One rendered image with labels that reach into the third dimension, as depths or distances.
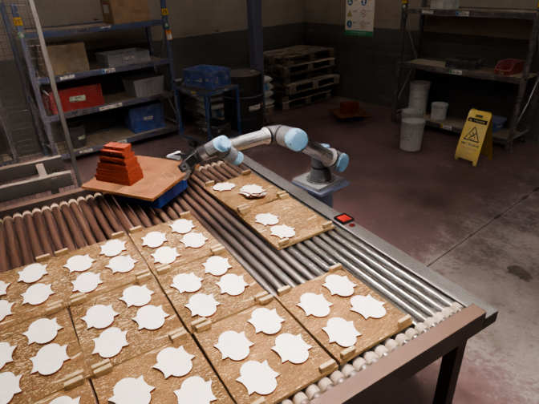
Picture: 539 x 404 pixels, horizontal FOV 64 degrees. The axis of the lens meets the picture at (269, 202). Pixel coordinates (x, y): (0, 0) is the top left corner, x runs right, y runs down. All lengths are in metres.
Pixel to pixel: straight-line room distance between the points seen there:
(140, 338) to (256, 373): 0.46
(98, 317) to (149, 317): 0.20
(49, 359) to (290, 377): 0.83
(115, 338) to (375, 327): 0.94
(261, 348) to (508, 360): 1.86
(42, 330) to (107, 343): 0.28
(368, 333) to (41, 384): 1.11
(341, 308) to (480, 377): 1.37
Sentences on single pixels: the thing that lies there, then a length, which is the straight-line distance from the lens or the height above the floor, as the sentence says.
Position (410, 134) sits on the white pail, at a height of 0.23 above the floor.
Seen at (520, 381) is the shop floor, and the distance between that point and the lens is 3.01.
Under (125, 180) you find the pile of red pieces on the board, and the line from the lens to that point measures 2.61.
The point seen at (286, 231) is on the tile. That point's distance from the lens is 2.17.
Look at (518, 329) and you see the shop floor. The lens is 3.33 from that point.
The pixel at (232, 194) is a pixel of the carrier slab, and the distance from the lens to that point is 2.58.
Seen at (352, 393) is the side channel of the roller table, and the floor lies 0.95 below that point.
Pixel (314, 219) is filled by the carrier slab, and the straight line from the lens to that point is 2.30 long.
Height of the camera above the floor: 2.09
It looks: 28 degrees down
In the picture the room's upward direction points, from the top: 2 degrees counter-clockwise
